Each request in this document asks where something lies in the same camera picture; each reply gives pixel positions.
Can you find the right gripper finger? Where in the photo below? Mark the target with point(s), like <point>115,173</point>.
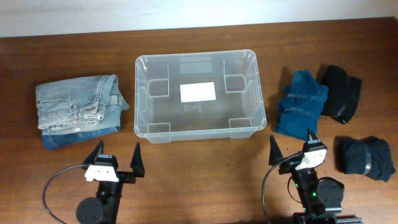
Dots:
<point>311,136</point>
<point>275,155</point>

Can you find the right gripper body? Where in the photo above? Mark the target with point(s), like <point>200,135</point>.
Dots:
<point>286,167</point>

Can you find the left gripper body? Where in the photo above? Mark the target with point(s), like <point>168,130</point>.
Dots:
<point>125,177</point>

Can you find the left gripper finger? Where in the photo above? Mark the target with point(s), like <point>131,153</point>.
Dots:
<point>137,164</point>
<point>90,159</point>

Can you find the teal blue shirt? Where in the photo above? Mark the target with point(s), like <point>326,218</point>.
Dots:
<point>301,107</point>

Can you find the light blue jeans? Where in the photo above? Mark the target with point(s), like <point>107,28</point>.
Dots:
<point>79,104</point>

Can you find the dark blue jeans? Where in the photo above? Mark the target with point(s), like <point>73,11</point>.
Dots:
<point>51,141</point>

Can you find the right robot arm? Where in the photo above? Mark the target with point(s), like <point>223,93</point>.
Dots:
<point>321,198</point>

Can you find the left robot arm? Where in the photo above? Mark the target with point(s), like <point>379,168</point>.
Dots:
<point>103,208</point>

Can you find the black folded garment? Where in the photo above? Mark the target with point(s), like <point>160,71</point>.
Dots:
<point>343,94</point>

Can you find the dark navy folded garment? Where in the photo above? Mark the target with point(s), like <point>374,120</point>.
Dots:
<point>370,156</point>

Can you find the clear plastic storage bin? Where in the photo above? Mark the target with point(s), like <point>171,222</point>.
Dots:
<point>237,112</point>

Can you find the white label in bin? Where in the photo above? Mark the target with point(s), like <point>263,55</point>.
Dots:
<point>196,92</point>

